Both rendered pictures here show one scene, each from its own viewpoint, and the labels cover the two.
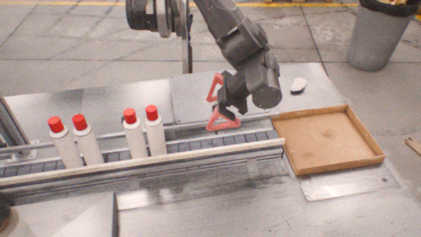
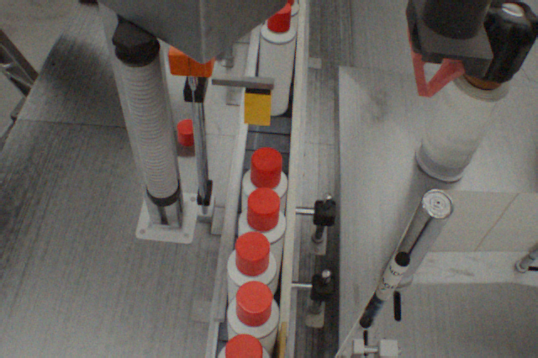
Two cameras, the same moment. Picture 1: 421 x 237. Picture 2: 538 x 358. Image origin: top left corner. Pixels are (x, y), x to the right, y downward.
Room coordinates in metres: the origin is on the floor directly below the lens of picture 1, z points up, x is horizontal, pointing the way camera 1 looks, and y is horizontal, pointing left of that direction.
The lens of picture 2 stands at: (0.52, 1.03, 1.53)
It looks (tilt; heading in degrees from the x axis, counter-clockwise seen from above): 55 degrees down; 281
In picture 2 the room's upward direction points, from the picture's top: 5 degrees clockwise
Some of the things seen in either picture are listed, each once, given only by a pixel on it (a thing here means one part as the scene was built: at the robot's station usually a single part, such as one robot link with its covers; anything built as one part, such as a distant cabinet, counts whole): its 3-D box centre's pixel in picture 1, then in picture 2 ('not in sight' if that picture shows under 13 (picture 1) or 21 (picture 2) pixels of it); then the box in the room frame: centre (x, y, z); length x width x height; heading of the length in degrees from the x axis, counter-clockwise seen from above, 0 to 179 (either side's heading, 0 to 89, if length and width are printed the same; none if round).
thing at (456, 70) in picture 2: not in sight; (434, 55); (0.44, 0.58, 1.18); 0.07 x 0.07 x 0.09; 11
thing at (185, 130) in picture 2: not in sight; (187, 132); (0.76, 0.49, 0.85); 0.03 x 0.03 x 0.03
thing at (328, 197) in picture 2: not in sight; (323, 218); (0.51, 0.62, 0.89); 0.03 x 0.03 x 0.12; 11
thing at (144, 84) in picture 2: not in sight; (151, 127); (0.67, 0.76, 1.18); 0.04 x 0.04 x 0.21
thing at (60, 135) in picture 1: (65, 145); (276, 60); (0.64, 0.43, 0.98); 0.05 x 0.05 x 0.20
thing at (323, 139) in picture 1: (324, 137); not in sight; (0.79, -0.40, 0.85); 0.30 x 0.26 x 0.04; 101
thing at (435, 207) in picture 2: not in sight; (414, 244); (0.39, 0.68, 0.97); 0.05 x 0.05 x 0.19
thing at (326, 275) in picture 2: not in sight; (308, 290); (0.51, 0.74, 0.89); 0.06 x 0.03 x 0.12; 11
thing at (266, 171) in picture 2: not in sight; (262, 210); (0.58, 0.69, 0.98); 0.05 x 0.05 x 0.20
